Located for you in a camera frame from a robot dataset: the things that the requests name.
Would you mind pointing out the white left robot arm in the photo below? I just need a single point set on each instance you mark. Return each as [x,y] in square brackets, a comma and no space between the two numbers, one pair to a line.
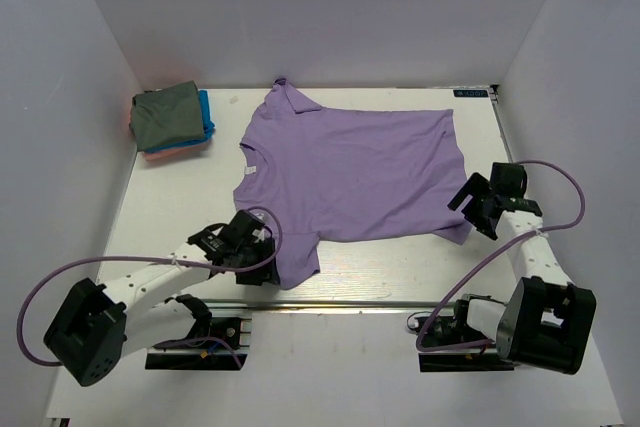
[98,324]

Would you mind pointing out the folded blue t-shirt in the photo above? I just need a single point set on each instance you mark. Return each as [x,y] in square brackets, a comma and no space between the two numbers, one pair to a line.
[208,128]

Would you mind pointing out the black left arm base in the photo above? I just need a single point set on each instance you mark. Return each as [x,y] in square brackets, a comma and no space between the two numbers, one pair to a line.
[222,345]

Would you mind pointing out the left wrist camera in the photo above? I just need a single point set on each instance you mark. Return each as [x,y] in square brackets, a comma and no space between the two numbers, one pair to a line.
[246,227]

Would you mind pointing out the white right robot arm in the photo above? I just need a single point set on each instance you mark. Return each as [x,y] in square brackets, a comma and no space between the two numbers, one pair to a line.
[547,321]

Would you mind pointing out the folded olive green t-shirt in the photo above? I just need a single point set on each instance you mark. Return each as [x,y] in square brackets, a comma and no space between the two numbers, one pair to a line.
[167,117]

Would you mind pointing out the purple t-shirt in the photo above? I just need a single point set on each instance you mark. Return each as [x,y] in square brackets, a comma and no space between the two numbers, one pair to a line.
[348,175]

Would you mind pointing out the blue logo sticker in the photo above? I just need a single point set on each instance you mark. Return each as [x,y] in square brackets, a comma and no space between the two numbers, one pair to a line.
[470,93]

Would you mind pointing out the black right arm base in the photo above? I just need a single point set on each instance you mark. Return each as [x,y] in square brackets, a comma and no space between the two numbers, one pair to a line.
[461,339]

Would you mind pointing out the folded salmon pink t-shirt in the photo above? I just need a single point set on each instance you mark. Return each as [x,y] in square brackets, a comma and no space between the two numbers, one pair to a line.
[175,149]

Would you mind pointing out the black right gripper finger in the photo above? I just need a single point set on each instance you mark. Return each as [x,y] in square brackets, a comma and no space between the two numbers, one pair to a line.
[486,225]
[477,187]

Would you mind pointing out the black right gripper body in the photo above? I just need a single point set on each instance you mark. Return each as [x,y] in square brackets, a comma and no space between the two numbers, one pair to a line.
[479,207]

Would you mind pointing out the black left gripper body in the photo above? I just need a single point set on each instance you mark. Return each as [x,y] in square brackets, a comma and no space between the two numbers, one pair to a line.
[255,254]

